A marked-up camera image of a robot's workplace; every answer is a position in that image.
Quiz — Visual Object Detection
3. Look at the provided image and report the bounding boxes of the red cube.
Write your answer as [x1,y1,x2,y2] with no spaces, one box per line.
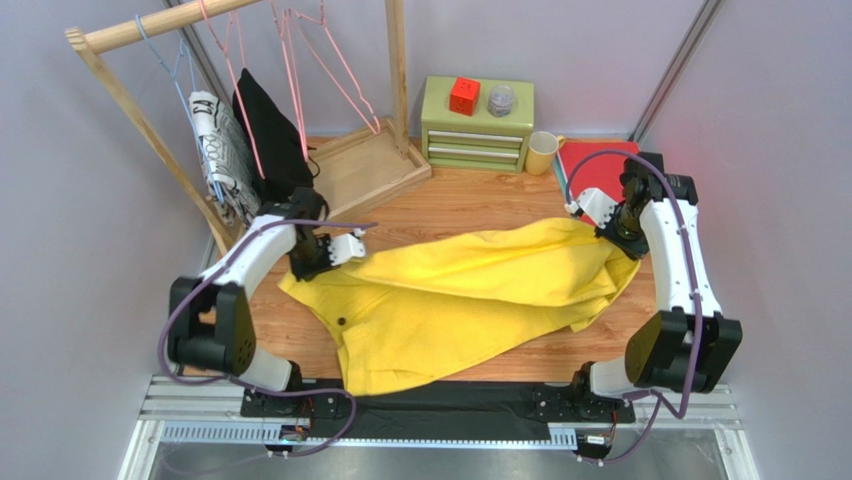
[448,77,481,116]

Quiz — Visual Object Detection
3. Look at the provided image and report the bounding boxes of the pink wire hanger right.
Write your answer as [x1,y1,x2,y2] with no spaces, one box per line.
[282,1,383,135]

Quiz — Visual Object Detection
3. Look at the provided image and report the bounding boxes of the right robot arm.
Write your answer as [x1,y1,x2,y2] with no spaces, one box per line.
[564,150,743,419]

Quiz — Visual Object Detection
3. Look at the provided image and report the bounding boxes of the white patterned garment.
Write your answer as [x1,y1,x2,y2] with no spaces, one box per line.
[188,91,260,226]

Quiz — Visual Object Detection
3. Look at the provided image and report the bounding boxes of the wooden clothes rack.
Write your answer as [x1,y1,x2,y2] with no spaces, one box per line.
[65,1,432,252]

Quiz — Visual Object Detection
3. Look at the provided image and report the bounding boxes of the purple cable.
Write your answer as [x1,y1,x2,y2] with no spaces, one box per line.
[564,149,704,466]
[156,218,379,459]

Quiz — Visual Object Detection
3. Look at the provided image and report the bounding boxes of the yellow trousers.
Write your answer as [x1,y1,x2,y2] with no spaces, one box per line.
[279,218,640,396]

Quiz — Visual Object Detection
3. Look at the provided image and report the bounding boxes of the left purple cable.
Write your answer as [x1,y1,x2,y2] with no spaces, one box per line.
[156,218,379,459]

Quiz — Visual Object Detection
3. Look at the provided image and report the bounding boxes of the red folder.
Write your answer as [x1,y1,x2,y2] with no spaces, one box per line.
[552,139,639,202]

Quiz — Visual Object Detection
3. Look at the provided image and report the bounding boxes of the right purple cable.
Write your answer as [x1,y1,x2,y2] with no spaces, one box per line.
[564,149,704,466]

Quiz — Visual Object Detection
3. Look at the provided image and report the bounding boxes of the black garment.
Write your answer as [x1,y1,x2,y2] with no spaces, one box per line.
[232,68,314,203]

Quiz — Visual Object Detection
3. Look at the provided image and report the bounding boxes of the green mini drawer chest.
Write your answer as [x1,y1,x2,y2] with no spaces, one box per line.
[420,76,535,173]

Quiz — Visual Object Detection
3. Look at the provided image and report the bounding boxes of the blue wire hanger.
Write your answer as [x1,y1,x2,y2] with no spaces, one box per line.
[134,14,225,203]

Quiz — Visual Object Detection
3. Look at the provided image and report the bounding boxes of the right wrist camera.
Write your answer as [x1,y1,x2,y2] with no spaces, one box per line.
[565,187,620,229]

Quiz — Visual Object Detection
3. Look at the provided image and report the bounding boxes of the black base cloth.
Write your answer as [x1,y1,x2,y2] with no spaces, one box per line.
[240,379,636,441]

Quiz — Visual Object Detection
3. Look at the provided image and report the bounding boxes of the yellow mug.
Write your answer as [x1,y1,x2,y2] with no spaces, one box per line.
[524,131,566,175]

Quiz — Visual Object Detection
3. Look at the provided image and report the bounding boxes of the aluminium base frame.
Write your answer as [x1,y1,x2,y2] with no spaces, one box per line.
[120,376,758,479]

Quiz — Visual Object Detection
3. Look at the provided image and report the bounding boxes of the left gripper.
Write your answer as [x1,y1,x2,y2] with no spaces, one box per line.
[290,234,342,282]

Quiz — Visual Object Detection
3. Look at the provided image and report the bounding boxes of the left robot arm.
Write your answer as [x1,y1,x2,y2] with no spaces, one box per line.
[157,187,334,392]

